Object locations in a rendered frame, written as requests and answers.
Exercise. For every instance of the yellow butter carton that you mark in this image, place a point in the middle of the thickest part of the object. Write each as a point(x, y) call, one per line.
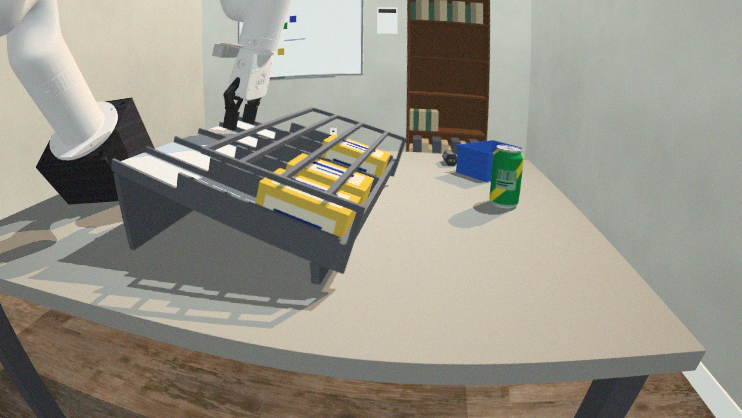
point(327, 173)
point(347, 151)
point(306, 208)

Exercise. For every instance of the green drink can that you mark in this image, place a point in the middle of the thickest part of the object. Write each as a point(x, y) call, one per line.
point(506, 176)

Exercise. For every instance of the blue open bin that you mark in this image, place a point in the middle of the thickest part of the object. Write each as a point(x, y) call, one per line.
point(477, 163)

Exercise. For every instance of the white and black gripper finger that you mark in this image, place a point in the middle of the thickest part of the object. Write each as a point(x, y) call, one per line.
point(250, 111)
point(231, 113)

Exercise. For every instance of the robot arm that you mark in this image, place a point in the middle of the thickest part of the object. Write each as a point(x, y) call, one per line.
point(41, 60)

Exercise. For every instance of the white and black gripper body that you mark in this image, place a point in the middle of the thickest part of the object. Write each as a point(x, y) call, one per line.
point(254, 69)

